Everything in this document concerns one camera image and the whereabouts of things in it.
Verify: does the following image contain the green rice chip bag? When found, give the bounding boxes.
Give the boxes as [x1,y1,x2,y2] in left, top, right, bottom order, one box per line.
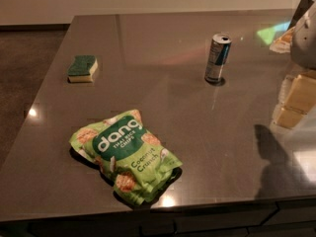
[69,110,182,205]

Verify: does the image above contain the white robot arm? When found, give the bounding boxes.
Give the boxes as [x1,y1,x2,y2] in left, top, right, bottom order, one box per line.
[289,0,316,70]

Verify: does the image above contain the green yellow sponge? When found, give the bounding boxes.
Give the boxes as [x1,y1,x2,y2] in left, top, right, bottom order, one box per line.
[67,55,98,83]

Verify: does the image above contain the silver blue drink can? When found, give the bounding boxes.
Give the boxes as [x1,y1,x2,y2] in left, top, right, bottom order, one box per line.
[204,34,232,85]

